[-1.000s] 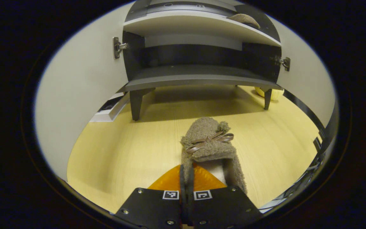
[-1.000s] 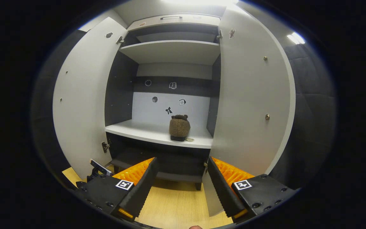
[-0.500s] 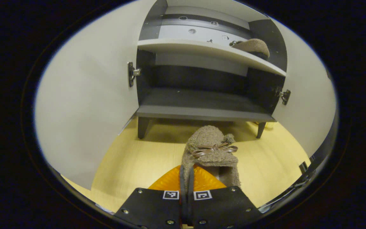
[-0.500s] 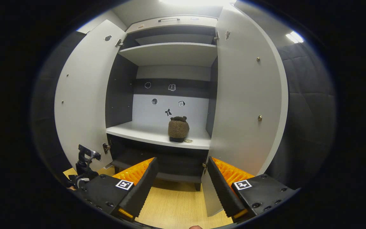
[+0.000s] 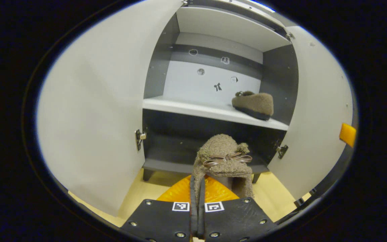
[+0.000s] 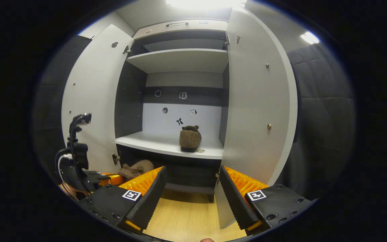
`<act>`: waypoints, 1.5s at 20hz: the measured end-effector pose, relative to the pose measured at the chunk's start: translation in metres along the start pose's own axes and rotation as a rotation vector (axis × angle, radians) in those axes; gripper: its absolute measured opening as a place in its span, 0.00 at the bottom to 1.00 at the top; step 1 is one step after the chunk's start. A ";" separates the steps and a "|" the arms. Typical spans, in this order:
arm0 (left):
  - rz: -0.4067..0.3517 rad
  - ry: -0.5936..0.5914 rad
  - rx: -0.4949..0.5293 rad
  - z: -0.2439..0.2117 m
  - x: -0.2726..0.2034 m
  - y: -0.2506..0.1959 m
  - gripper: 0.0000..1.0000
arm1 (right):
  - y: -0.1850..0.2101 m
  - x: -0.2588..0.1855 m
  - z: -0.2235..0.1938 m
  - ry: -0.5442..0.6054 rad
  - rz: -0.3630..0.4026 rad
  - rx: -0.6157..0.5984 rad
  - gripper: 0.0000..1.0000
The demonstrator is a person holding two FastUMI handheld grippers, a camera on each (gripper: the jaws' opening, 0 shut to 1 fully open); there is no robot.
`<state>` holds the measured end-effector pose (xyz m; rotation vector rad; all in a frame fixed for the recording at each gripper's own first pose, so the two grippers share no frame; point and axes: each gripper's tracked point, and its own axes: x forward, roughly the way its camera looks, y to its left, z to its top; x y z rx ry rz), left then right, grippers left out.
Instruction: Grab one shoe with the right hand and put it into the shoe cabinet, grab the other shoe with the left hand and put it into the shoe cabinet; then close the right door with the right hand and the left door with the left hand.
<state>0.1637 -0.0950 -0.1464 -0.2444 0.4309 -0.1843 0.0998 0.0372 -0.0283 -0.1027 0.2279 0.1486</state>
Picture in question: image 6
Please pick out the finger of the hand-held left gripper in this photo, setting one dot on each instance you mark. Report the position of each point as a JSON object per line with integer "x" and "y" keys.
{"x": 111, "y": 179}

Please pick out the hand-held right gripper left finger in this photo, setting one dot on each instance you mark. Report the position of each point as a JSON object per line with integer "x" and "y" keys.
{"x": 151, "y": 198}

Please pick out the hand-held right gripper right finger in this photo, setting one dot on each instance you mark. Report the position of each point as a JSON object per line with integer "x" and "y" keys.
{"x": 235, "y": 201}

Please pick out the brown fuzzy shoe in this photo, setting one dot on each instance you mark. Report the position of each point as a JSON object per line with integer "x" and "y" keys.
{"x": 190, "y": 138}
{"x": 138, "y": 168}

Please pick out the grey shoe cabinet door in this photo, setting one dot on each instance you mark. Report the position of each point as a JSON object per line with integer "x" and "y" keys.
{"x": 257, "y": 101}
{"x": 92, "y": 84}

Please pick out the grey shoe cabinet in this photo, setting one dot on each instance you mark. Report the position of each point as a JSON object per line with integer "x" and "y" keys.
{"x": 180, "y": 117}

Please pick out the grey cabinet drawer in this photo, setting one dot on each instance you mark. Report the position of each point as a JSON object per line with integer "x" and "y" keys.
{"x": 207, "y": 28}

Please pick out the small round beige disc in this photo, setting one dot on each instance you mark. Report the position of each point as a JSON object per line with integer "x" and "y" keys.
{"x": 200, "y": 150}

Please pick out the black backdrop cloth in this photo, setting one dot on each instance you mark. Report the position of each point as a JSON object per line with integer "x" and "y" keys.
{"x": 324, "y": 117}

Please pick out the small ceiling light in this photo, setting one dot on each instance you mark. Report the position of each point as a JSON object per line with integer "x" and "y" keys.
{"x": 309, "y": 37}

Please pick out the large ceiling light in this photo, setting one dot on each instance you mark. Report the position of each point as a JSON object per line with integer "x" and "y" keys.
{"x": 203, "y": 3}

